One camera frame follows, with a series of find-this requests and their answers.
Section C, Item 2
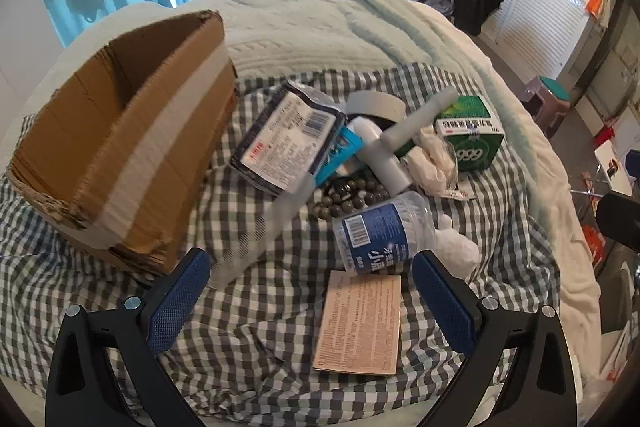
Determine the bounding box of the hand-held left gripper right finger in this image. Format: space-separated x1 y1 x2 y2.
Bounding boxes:
411 249 583 427

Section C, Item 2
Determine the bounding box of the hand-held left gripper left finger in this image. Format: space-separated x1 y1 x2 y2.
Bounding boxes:
46 248 213 427

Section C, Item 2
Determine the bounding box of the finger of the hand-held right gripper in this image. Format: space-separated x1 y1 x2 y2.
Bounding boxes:
595 192 640 253

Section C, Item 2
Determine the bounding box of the plastic bottle with blue label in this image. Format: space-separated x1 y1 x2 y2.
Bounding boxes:
332 191 436 277

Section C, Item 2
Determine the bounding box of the brown cardboard box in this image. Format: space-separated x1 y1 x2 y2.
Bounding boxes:
7 9 240 275

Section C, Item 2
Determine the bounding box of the blue blister pack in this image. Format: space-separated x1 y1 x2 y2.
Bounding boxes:
312 127 362 185

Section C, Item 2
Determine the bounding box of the white crumpled tissue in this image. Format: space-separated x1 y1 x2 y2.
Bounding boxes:
432 214 481 283

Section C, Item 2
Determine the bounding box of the small white table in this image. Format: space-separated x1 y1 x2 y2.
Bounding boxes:
595 139 640 198

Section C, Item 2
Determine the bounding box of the beige printed leaflet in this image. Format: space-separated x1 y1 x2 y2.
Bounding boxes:
312 270 403 376

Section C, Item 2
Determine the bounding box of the grey checkered cloth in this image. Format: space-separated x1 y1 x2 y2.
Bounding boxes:
0 62 563 418

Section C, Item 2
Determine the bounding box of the small red container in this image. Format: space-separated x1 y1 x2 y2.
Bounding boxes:
595 117 621 148

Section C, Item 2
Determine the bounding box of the clear plastic comb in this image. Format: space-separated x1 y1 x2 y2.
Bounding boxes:
210 174 316 290

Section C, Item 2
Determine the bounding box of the purple stool with teal top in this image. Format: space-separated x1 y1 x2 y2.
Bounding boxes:
520 76 571 138

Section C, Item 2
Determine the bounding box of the white lint roller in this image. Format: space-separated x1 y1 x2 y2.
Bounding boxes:
347 87 459 194

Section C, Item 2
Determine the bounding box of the green medicine box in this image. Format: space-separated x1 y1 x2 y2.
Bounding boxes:
434 96 505 172

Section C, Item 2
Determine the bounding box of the dark packet with white label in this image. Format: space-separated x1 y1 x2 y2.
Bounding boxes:
230 82 348 196

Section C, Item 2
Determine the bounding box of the grey tape roll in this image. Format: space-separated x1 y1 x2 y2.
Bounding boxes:
345 90 406 132

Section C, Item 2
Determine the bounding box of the grey bead bracelet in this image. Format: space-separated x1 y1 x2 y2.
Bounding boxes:
309 177 391 222

